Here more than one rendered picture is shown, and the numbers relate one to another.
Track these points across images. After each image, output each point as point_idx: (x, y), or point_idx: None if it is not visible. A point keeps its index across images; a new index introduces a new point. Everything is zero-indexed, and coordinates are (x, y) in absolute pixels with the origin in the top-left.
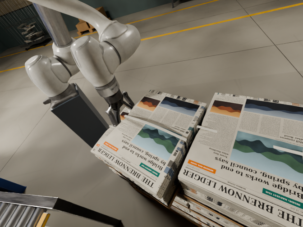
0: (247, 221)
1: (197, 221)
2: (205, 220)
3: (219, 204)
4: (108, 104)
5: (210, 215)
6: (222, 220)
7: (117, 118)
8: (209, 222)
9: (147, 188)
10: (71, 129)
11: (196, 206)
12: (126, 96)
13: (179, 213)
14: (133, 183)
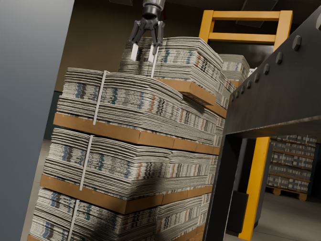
0: (217, 94)
1: (186, 211)
2: (198, 159)
3: None
4: (157, 18)
5: (204, 129)
6: (208, 124)
7: (156, 38)
8: (200, 159)
9: (220, 59)
10: (61, 54)
11: (202, 124)
12: (138, 27)
13: (170, 238)
14: (197, 97)
